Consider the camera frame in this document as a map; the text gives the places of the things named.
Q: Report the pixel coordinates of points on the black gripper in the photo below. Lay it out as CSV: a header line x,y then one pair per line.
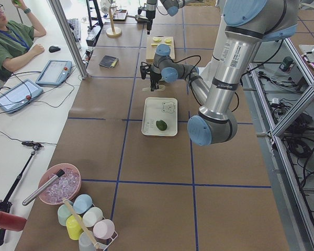
x,y
155,75
149,15

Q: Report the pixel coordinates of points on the white ceramic spoon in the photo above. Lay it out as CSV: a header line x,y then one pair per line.
x,y
160,88

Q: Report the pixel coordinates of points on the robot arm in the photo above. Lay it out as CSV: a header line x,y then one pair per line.
x,y
171,6
245,25

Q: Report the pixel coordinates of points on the pink bowl of ice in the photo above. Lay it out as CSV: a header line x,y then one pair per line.
x,y
65,187

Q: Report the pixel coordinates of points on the metal scoop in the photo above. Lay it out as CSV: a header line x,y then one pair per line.
x,y
139,18

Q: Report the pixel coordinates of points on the front lower lemon slice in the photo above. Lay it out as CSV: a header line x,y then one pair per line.
x,y
153,39

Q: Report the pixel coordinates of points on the back lower lemon slice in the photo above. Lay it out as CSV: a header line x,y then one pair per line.
x,y
158,39

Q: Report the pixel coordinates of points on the bamboo cutting board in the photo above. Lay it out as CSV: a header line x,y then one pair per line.
x,y
150,52

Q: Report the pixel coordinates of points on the white bear tray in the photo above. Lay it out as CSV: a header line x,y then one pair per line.
x,y
156,108

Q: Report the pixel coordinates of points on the dark tray with items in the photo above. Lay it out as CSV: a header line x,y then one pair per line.
x,y
120,15

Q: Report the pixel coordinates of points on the yellow sponge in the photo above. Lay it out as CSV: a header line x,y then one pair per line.
x,y
114,63

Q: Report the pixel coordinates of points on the black keyboard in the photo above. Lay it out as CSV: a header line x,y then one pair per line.
x,y
75,25

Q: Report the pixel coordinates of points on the black computer mouse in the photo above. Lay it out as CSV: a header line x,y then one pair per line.
x,y
53,49

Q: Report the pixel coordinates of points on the far teach pendant tablet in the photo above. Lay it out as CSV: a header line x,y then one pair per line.
x,y
54,73

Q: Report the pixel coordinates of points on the teach pendant tablet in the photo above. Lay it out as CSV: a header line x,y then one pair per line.
x,y
54,73
19,96

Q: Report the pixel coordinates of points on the steel cylinder tool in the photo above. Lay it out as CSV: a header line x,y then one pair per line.
x,y
42,188

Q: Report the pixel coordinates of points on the seated person green shirt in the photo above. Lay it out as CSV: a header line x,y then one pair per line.
x,y
16,41

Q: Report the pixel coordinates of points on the blue cup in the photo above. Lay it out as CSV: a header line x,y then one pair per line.
x,y
82,203

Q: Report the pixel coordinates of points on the near teach pendant tablet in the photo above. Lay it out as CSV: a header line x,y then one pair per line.
x,y
19,96

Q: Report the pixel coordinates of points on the white cup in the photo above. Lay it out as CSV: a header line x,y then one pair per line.
x,y
92,216

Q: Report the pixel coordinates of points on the wooden stick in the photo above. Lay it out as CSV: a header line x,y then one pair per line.
x,y
96,244

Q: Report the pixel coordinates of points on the pink cup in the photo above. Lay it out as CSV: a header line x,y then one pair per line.
x,y
104,229

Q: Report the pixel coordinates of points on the mint green cup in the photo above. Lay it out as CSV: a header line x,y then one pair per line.
x,y
63,214

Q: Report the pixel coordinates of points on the yellow cup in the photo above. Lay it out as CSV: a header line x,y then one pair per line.
x,y
73,228

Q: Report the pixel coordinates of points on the grey cup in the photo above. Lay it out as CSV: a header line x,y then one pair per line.
x,y
84,243

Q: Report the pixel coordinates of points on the black tripod stick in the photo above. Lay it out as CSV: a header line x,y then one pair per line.
x,y
5,204

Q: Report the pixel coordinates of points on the red cylinder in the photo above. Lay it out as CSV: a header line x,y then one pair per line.
x,y
12,222

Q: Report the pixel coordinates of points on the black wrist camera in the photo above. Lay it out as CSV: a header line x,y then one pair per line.
x,y
145,69

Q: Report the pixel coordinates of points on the aluminium frame post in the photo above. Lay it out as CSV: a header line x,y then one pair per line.
x,y
70,41

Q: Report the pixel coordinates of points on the white wire cup rack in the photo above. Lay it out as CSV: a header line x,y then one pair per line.
x,y
105,243

